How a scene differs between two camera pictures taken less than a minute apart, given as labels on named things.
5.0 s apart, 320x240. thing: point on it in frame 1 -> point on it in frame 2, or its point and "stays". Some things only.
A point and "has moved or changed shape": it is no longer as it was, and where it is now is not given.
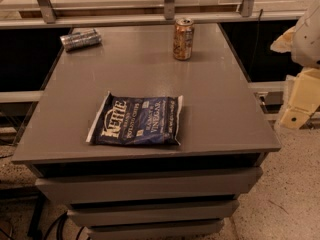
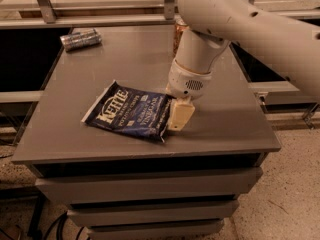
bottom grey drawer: x=176 y=230 stays
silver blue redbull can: x=81 y=39 stays
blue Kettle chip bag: x=143 y=120 has moved or changed shape
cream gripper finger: x=304 y=99 -> x=186 y=84
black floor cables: x=60 y=221 stays
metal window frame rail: x=42 y=13 stays
